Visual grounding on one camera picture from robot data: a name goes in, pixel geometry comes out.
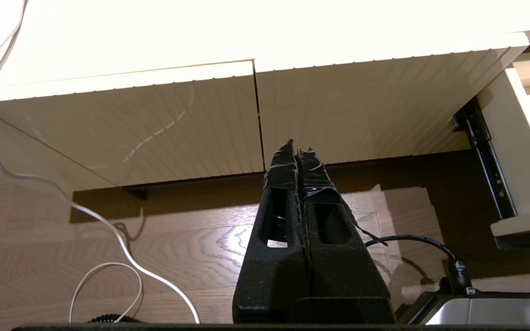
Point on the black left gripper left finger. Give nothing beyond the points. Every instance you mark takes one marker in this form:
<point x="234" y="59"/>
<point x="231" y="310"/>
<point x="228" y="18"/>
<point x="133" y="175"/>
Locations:
<point x="269" y="276"/>

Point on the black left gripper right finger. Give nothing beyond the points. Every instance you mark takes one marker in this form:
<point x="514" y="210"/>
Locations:
<point x="348" y="276"/>

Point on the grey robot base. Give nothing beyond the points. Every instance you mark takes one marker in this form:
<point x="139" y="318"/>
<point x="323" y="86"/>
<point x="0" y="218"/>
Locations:
<point x="490" y="310"/>

